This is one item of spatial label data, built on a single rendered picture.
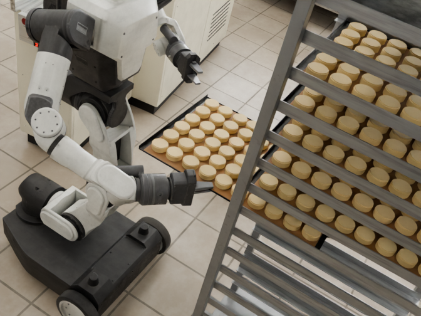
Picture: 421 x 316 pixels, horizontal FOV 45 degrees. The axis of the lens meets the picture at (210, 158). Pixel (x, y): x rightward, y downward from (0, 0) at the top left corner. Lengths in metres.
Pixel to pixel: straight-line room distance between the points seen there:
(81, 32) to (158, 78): 1.80
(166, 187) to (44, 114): 0.37
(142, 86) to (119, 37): 1.80
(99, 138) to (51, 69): 0.46
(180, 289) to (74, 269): 0.52
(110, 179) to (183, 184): 0.20
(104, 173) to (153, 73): 1.93
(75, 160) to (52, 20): 0.38
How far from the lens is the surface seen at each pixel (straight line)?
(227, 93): 3.80
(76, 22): 1.44
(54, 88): 1.40
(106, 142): 1.80
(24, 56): 2.75
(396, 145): 1.20
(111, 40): 1.53
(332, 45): 1.08
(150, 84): 3.27
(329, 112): 1.21
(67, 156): 1.37
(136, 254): 2.34
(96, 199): 1.98
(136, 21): 1.57
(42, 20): 1.47
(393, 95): 1.19
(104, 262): 2.30
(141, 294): 2.45
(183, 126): 1.61
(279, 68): 1.11
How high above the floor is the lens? 2.04
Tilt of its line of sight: 40 degrees down
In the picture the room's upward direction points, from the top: 15 degrees clockwise
